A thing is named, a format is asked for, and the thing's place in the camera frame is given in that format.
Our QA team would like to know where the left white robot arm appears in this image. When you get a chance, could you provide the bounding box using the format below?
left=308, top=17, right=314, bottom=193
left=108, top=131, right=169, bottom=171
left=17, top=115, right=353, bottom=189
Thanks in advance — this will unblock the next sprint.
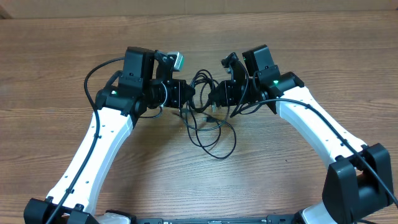
left=23, top=47, right=195, bottom=223

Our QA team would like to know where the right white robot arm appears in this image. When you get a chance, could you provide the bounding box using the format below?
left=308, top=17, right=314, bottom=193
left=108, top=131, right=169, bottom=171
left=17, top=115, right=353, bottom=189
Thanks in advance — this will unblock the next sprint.
left=209, top=45, right=397, bottom=223

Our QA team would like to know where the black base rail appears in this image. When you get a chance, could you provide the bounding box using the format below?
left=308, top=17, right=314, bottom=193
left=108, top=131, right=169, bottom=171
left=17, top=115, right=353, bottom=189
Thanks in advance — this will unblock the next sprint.
left=132, top=214, right=302, bottom=224

